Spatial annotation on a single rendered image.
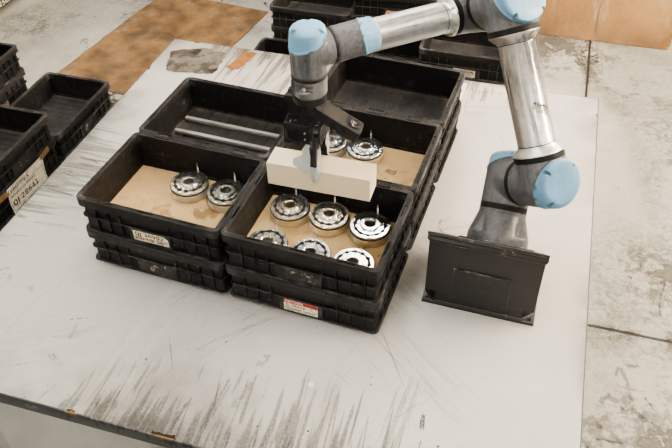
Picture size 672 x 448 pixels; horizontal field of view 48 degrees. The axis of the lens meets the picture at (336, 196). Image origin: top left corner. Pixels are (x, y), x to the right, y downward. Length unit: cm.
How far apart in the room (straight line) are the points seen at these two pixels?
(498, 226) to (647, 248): 150
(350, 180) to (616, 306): 159
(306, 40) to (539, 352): 92
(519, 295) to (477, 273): 11
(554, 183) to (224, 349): 86
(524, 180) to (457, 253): 23
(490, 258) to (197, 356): 73
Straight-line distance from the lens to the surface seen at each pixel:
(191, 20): 472
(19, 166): 288
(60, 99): 344
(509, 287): 185
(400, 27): 174
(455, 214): 219
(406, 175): 210
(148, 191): 212
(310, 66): 152
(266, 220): 197
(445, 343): 187
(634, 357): 289
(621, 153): 375
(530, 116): 175
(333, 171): 167
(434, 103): 240
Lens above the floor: 216
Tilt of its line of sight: 41 degrees down
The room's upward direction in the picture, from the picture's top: 1 degrees counter-clockwise
